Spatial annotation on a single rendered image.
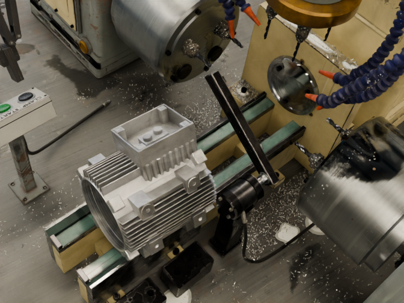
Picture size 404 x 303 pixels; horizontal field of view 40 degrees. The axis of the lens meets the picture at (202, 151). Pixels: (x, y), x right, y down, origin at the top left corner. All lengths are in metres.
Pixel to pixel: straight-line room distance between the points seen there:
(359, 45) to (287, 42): 0.16
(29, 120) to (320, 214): 0.59
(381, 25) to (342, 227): 0.44
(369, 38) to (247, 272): 0.57
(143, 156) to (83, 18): 0.57
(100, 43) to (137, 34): 0.19
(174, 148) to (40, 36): 0.76
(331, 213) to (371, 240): 0.09
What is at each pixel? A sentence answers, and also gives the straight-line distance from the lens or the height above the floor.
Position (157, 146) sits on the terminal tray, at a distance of 0.98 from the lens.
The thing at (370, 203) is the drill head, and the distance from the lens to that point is 1.03.
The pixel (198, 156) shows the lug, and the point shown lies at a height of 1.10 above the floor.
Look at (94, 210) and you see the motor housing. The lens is 1.13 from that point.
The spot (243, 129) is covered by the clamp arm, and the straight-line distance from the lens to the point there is 1.10.
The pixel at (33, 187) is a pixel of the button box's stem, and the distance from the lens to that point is 1.34.
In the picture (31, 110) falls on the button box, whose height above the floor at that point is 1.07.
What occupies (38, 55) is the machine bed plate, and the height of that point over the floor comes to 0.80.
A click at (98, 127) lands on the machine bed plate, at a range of 1.44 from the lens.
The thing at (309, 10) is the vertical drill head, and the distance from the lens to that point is 0.99.
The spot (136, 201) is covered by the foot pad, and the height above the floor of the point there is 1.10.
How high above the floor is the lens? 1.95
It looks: 55 degrees down
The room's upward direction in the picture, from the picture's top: 11 degrees clockwise
